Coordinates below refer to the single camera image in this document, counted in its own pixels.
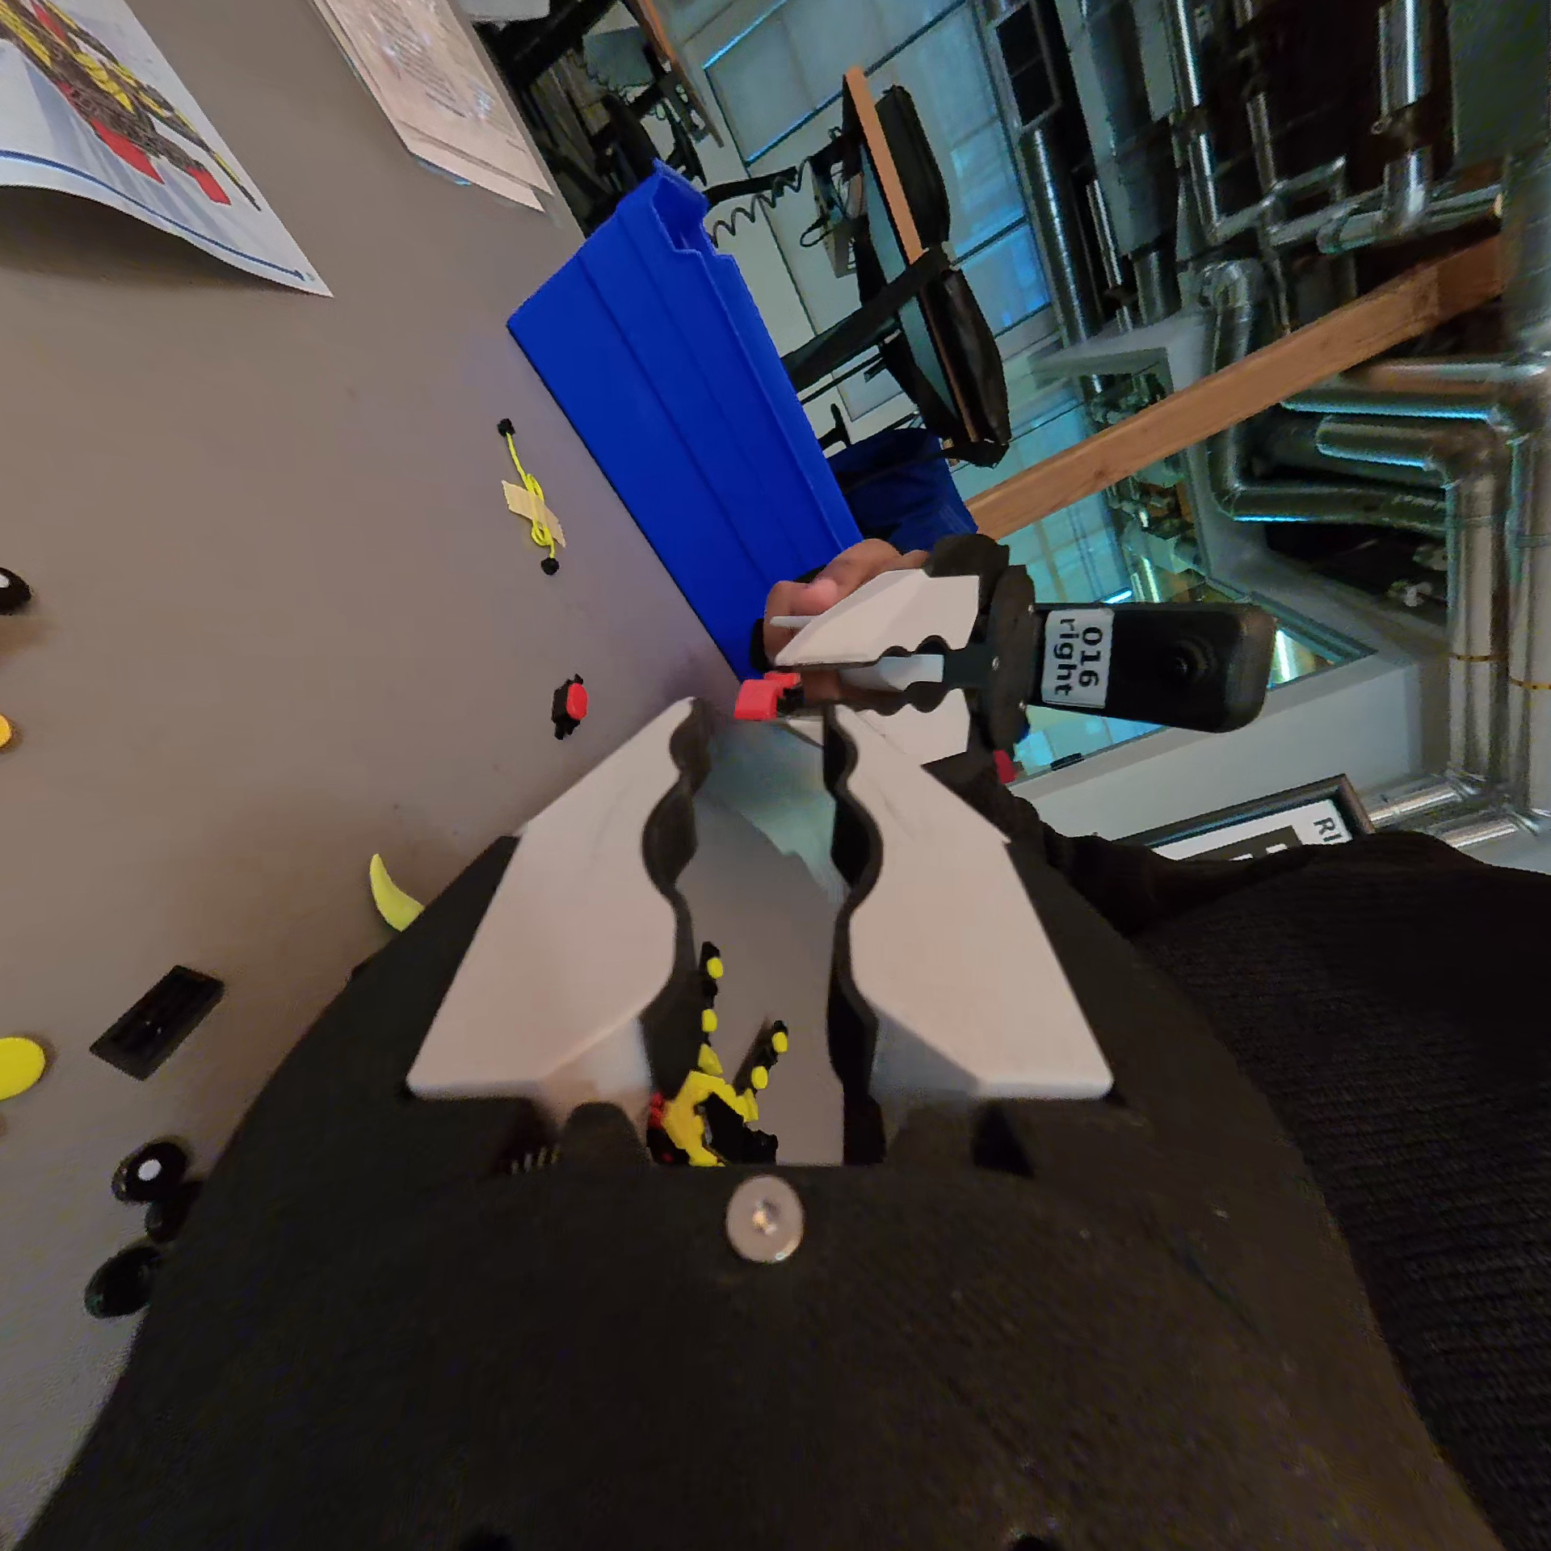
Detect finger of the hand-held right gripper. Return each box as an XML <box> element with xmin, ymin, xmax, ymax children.
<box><xmin>845</xmin><ymin>651</ymin><xmax>973</xmax><ymax>768</ymax></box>
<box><xmin>766</xmin><ymin>568</ymin><xmax>982</xmax><ymax>670</ymax></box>

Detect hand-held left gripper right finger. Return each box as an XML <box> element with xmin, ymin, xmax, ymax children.
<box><xmin>821</xmin><ymin>709</ymin><xmax>1117</xmax><ymax>1161</ymax></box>

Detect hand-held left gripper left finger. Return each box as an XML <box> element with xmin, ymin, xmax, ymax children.
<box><xmin>402</xmin><ymin>696</ymin><xmax>718</xmax><ymax>1111</ymax></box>

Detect lego instruction booklet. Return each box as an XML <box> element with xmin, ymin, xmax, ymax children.
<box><xmin>0</xmin><ymin>0</ymin><xmax>332</xmax><ymax>297</ymax></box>

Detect person's right forearm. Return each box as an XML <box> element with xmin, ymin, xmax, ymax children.
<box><xmin>938</xmin><ymin>744</ymin><xmax>1213</xmax><ymax>939</ymax></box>

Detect small black lego plate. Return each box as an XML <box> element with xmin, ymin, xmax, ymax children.
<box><xmin>90</xmin><ymin>965</ymin><xmax>225</xmax><ymax>1080</ymax></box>

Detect black round lego stud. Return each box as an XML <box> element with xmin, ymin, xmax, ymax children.
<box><xmin>84</xmin><ymin>1246</ymin><xmax>164</xmax><ymax>1320</ymax></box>
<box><xmin>112</xmin><ymin>1139</ymin><xmax>188</xmax><ymax>1204</ymax></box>

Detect person's right hand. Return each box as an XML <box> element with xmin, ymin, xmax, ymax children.
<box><xmin>762</xmin><ymin>541</ymin><xmax>934</xmax><ymax>707</ymax></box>

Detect black framed sign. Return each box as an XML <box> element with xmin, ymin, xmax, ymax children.
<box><xmin>1126</xmin><ymin>775</ymin><xmax>1377</xmax><ymax>864</ymax></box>

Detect black office chair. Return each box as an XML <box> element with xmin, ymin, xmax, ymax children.
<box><xmin>784</xmin><ymin>66</ymin><xmax>1015</xmax><ymax>470</ymax></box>

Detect blue plastic bin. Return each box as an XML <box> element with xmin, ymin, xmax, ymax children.
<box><xmin>505</xmin><ymin>160</ymin><xmax>867</xmax><ymax>679</ymax></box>

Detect wooden ceiling beam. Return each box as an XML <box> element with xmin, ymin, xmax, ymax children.
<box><xmin>967</xmin><ymin>236</ymin><xmax>1510</xmax><ymax>542</ymax></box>

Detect silver ventilation ducts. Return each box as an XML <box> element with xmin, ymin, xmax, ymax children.
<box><xmin>1006</xmin><ymin>0</ymin><xmax>1551</xmax><ymax>849</ymax></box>

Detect printed paper sheets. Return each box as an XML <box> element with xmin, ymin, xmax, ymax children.
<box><xmin>308</xmin><ymin>0</ymin><xmax>559</xmax><ymax>214</ymax></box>

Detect yellow string with tape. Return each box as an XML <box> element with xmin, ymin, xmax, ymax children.
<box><xmin>496</xmin><ymin>417</ymin><xmax>566</xmax><ymax>576</ymax></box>

